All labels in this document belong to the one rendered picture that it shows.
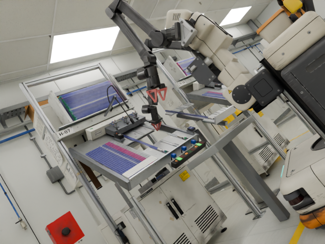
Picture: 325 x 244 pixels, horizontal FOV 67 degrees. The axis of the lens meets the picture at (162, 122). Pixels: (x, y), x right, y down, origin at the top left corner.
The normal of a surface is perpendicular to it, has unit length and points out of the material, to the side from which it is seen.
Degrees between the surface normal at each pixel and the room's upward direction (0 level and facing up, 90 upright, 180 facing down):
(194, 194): 90
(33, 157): 90
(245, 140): 90
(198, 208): 90
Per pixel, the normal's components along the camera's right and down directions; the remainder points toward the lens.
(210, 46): -0.49, 0.18
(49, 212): 0.44, -0.50
